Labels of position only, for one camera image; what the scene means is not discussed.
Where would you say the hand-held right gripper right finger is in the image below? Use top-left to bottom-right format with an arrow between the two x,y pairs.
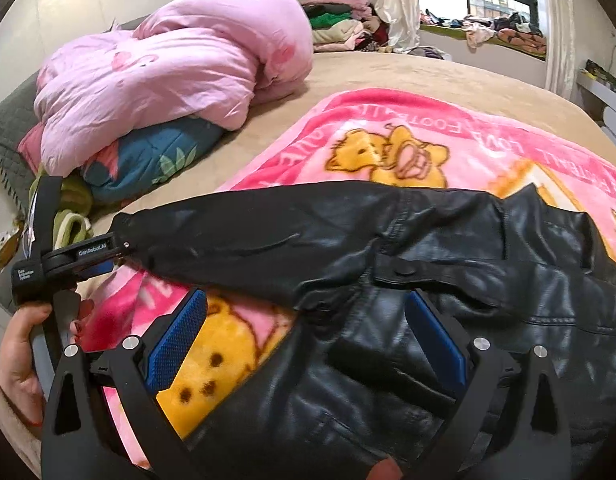
403,287 -> 574,480

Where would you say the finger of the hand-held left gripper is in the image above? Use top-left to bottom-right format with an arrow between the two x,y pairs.
70,259 -> 116,287
42,237 -> 135,275

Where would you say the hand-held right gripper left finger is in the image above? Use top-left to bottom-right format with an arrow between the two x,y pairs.
40,287 -> 209,480

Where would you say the black leather jacket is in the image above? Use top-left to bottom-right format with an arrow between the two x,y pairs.
110,180 -> 616,480

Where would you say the person's left forearm beige sleeve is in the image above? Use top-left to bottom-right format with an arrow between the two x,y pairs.
0,365 -> 45,477

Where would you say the pile of clothes on windowsill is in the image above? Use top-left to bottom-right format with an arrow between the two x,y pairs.
420,7 -> 548,57

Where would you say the stack of folded clothes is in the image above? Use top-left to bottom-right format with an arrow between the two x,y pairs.
302,0 -> 391,53

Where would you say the person's left hand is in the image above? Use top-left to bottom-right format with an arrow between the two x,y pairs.
0,300 -> 95,426

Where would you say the green towel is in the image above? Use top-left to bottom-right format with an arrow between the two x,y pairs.
30,175 -> 95,248

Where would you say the blue floral quilt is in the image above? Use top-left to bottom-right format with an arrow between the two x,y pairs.
80,116 -> 226,206

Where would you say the grey quilted pillow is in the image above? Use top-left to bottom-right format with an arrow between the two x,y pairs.
0,17 -> 149,211

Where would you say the pink comforter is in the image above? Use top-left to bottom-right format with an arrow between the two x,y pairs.
18,0 -> 315,178

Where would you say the pink printed blanket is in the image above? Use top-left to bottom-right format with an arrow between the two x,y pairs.
78,87 -> 616,468

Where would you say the beige bed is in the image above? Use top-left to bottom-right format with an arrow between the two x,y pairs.
85,50 -> 609,233

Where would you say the white shelf unit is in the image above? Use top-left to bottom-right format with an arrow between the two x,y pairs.
575,57 -> 616,157

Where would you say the white curtain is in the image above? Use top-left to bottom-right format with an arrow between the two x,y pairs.
357,0 -> 421,53
538,0 -> 585,102

